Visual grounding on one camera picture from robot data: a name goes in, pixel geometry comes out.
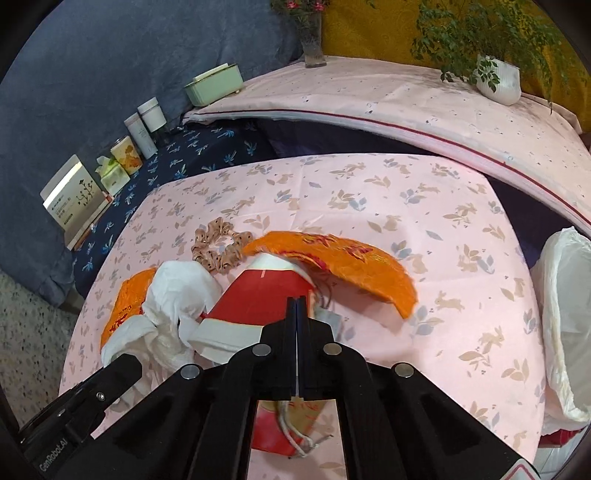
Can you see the yellow floral box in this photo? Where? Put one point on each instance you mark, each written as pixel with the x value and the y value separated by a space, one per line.
pixel 125 154

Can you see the blue blanket backdrop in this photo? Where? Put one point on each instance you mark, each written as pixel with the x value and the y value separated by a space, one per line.
pixel 92 69

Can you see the small orange wrapper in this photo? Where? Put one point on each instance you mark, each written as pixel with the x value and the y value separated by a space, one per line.
pixel 124 300

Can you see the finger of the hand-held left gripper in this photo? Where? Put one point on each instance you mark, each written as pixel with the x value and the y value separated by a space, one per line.
pixel 115 374

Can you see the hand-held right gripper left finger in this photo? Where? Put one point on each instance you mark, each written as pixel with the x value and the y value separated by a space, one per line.
pixel 290 332

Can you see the white tissue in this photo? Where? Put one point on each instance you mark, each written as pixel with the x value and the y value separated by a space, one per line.
pixel 180 286

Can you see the white booklet box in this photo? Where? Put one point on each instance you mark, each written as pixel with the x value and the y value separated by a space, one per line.
pixel 74 194

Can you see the red white paper bag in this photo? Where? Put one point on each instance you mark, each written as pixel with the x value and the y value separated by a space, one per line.
pixel 263 295

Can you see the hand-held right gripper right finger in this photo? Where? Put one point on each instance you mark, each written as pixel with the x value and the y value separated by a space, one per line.
pixel 302 332

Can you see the green plant in white pot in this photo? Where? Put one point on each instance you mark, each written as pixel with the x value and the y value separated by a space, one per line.
pixel 501 78

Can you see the navy floral cloth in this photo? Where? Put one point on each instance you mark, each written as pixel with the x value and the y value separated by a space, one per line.
pixel 198 147

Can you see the large orange wrapper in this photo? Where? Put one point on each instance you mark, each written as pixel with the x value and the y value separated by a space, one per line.
pixel 360 272

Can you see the pale pink bedsheet red stripe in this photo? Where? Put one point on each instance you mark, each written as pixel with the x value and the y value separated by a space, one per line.
pixel 369 101

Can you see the pink rabbit print tablecloth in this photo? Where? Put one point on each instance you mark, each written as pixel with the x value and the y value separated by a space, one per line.
pixel 369 198

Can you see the yellow cloth backdrop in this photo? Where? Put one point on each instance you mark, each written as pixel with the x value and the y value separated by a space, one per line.
pixel 369 27

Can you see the white trash bag bin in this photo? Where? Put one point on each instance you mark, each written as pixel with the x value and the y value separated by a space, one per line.
pixel 563 323

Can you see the white round jar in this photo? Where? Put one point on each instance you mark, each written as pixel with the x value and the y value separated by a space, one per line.
pixel 152 115

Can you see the pale green tissue box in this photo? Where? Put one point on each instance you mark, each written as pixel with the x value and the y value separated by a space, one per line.
pixel 214 85

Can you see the glass vase with flowers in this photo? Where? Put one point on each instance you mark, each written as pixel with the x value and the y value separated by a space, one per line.
pixel 313 46

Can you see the green tissue pack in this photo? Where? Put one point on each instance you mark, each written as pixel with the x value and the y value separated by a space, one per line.
pixel 113 177

